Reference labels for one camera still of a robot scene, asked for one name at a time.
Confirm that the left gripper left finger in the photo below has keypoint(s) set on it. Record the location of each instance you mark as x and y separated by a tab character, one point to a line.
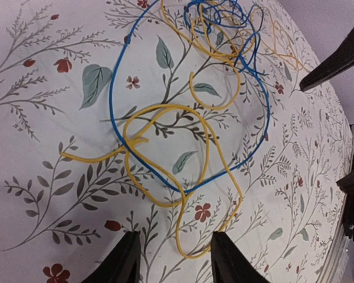
122	265

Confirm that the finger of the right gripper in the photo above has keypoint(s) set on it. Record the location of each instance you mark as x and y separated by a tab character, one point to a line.
341	60

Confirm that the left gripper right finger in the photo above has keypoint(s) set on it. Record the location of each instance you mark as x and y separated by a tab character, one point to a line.
228	264

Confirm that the floral table mat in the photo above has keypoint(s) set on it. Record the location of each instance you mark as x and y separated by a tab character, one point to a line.
167	118

